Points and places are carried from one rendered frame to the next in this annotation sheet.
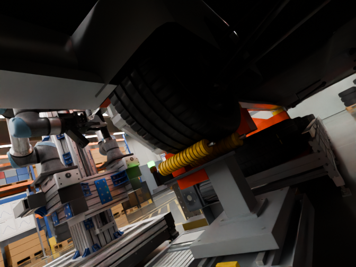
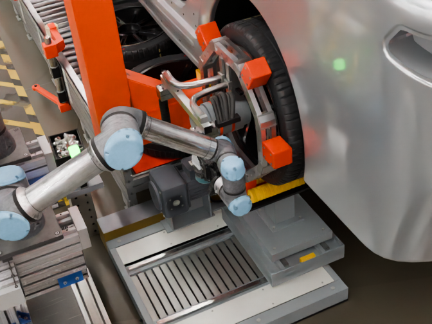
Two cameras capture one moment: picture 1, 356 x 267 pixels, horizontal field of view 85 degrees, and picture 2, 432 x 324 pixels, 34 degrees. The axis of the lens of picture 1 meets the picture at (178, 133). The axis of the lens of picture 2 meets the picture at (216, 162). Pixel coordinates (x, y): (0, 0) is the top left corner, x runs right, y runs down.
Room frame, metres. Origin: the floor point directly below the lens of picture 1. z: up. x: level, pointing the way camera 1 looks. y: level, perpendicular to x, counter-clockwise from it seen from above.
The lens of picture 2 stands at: (-0.30, 2.01, 2.39)
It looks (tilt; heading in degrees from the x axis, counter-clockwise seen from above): 37 degrees down; 304
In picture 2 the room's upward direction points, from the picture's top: 6 degrees counter-clockwise
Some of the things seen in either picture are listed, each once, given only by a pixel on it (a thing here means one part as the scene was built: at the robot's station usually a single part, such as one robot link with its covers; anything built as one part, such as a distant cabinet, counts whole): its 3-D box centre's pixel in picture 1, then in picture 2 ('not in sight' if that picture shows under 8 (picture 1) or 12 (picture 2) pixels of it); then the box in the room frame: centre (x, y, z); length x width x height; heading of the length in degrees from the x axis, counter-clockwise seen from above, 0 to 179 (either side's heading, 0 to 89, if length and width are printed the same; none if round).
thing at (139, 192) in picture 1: (135, 196); not in sight; (9.45, 3.12, 0.49); 1.27 x 0.88 x 0.97; 54
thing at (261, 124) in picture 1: (267, 118); not in sight; (2.94, -1.32, 0.69); 0.52 x 0.17 x 0.35; 55
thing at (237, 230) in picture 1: (232, 189); (279, 199); (0.82, -0.10, 0.32); 0.40 x 0.30 x 0.28; 145
